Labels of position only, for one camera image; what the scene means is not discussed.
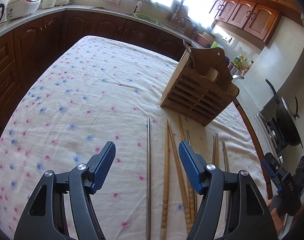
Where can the white pink rice cooker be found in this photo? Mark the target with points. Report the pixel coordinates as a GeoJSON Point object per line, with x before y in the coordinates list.
{"type": "Point", "coordinates": [21, 8]}

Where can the floral white tablecloth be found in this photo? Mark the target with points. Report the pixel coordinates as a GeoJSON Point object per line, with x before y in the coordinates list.
{"type": "Point", "coordinates": [103, 90]}

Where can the yellow oil bottle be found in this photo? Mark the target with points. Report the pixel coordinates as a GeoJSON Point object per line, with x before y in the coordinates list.
{"type": "Point", "coordinates": [240, 62]}

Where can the single metal chopstick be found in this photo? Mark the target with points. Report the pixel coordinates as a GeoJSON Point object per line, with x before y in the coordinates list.
{"type": "Point", "coordinates": [148, 183]}

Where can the bamboo chopstick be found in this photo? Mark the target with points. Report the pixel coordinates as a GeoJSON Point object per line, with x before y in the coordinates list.
{"type": "Point", "coordinates": [216, 149]}
{"type": "Point", "coordinates": [213, 149]}

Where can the long metal spoon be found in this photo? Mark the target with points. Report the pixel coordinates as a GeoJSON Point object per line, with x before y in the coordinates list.
{"type": "Point", "coordinates": [237, 77]}

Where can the carved wooden chopstick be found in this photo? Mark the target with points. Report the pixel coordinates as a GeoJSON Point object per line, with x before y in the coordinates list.
{"type": "Point", "coordinates": [165, 185]}
{"type": "Point", "coordinates": [181, 182]}

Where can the black wok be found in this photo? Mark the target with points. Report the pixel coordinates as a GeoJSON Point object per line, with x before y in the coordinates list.
{"type": "Point", "coordinates": [285, 119]}

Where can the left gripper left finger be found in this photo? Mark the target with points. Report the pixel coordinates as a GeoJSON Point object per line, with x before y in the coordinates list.
{"type": "Point", "coordinates": [44, 216]}

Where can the green colander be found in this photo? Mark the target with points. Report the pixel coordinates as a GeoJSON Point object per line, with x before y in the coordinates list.
{"type": "Point", "coordinates": [146, 18]}

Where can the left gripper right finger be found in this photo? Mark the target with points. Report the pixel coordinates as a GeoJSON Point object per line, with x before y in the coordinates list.
{"type": "Point", "coordinates": [248, 216]}

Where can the gas stove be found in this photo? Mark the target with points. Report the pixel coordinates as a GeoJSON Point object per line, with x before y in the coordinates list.
{"type": "Point", "coordinates": [266, 118]}

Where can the dish drying rack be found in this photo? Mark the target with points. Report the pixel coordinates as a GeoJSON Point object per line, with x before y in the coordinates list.
{"type": "Point", "coordinates": [178, 19]}

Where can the brown wooden chopstick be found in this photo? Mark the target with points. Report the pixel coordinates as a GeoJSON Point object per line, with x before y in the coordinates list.
{"type": "Point", "coordinates": [189, 168]}

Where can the white green pitcher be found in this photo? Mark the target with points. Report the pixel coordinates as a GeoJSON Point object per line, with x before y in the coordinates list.
{"type": "Point", "coordinates": [214, 44]}

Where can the upper wooden cabinets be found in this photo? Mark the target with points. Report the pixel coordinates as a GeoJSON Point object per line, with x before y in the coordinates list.
{"type": "Point", "coordinates": [257, 18]}

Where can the wooden utensil holder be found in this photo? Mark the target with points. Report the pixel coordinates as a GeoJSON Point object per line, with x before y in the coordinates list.
{"type": "Point", "coordinates": [201, 85]}

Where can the metal fork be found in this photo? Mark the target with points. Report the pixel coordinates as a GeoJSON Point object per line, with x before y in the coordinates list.
{"type": "Point", "coordinates": [187, 47]}

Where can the person's right hand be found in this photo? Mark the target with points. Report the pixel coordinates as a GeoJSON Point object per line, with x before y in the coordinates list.
{"type": "Point", "coordinates": [279, 222]}

